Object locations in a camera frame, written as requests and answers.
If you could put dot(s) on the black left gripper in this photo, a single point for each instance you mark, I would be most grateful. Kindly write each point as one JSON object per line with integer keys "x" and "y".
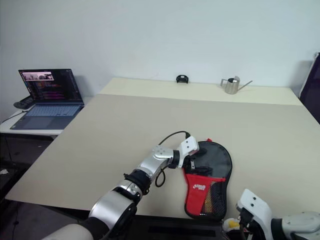
{"x": 197, "y": 156}

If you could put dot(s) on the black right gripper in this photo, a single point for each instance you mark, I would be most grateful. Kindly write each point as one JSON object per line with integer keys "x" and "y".
{"x": 246, "y": 217}

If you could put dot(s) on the black red mesh paddle case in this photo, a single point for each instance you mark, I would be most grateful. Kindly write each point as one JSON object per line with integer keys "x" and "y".
{"x": 200, "y": 187}

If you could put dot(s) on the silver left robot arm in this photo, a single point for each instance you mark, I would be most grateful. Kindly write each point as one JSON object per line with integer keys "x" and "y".
{"x": 150, "y": 165}

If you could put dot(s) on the silver metal watering can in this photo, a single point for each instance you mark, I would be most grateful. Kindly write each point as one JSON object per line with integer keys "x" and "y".
{"x": 231, "y": 87}

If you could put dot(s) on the small black clip object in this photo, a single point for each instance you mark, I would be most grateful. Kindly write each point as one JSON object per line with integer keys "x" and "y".
{"x": 182, "y": 79}

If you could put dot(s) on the black office chair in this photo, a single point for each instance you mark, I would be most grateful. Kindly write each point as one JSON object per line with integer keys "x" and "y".
{"x": 312, "y": 95}

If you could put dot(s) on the open dark laptop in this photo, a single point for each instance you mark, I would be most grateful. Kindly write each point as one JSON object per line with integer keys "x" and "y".
{"x": 50, "y": 112}

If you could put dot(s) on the black remote controller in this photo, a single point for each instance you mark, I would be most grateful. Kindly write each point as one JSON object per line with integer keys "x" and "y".
{"x": 22, "y": 103}

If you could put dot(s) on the white side table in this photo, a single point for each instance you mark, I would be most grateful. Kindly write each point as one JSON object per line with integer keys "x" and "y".
{"x": 7, "y": 125}

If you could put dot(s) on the small white crumpled scrap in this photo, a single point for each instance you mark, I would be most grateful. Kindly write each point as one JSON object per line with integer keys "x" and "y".
{"x": 3, "y": 172}

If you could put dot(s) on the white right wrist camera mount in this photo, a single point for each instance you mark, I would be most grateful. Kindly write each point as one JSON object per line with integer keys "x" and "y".
{"x": 255, "y": 207}

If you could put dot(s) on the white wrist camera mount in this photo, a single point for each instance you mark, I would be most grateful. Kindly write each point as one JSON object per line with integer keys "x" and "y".
{"x": 255, "y": 207}
{"x": 187, "y": 146}

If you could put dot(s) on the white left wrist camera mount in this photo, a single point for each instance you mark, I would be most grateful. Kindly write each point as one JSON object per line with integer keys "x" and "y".
{"x": 187, "y": 146}

